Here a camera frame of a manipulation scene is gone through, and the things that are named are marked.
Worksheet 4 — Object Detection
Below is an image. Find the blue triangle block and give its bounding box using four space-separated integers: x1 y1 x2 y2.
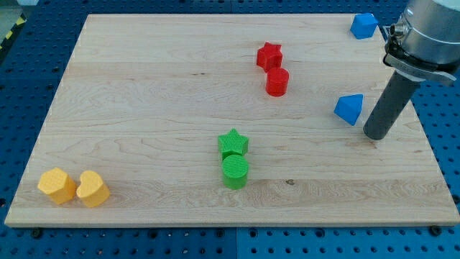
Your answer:
333 94 364 126

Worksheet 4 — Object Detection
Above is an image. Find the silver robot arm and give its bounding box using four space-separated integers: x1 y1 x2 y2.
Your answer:
384 0 459 86

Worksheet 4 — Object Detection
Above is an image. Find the green star block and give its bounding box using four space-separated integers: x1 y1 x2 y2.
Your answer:
218 128 249 160

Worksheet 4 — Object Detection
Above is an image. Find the green cylinder block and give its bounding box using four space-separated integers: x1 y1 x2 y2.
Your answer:
222 155 249 190

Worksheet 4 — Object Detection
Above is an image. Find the red cylinder block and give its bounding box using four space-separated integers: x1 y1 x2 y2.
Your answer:
265 68 290 97

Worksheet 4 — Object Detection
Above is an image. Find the wooden board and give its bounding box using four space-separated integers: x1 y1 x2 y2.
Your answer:
5 14 459 228

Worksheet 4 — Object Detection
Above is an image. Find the red star block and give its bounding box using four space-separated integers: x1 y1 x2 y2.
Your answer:
256 42 283 73

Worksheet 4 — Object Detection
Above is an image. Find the yellow heart block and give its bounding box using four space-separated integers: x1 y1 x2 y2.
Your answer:
76 171 111 208

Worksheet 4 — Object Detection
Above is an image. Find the blue cube block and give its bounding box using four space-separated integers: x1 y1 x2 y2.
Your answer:
350 13 378 40

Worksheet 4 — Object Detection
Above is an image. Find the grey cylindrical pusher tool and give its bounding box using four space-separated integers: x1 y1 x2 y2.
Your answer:
363 72 420 140

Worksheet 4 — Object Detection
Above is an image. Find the yellow pentagon block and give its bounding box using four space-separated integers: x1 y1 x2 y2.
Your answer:
37 168 77 204

